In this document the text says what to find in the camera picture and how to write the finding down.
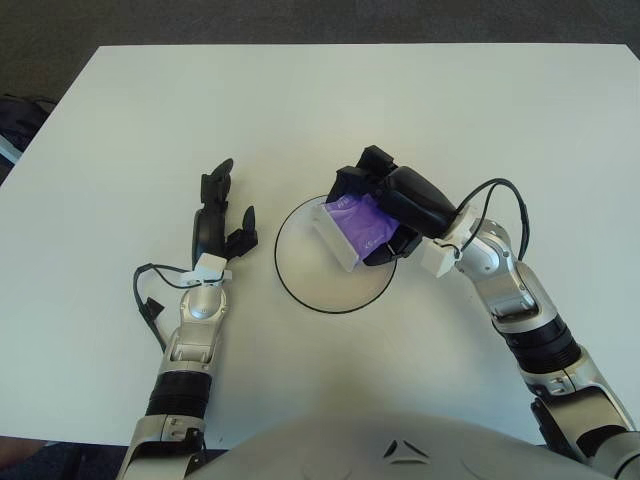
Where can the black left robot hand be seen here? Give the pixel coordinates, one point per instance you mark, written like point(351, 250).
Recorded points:
point(207, 232)

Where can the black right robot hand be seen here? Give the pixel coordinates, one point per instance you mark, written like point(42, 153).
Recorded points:
point(415, 200)

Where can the purple tissue paper pack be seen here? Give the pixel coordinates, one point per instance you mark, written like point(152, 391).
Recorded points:
point(360, 225)

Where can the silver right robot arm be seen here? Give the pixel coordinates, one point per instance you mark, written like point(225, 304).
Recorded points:
point(505, 280)

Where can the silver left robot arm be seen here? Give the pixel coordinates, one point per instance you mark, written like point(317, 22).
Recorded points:
point(192, 340)

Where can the white plate black rim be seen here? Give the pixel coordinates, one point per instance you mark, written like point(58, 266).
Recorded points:
point(320, 280)

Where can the dark bag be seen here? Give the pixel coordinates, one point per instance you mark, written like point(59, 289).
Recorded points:
point(20, 120)

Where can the grey robot torso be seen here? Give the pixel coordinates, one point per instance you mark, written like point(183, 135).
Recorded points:
point(325, 440)

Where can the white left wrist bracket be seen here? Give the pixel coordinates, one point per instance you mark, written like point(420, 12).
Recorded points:
point(210, 263)

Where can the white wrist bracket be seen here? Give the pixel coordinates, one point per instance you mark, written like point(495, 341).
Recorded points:
point(437, 260)
point(210, 263)

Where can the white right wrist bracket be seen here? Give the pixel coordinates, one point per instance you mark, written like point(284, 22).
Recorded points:
point(437, 260)

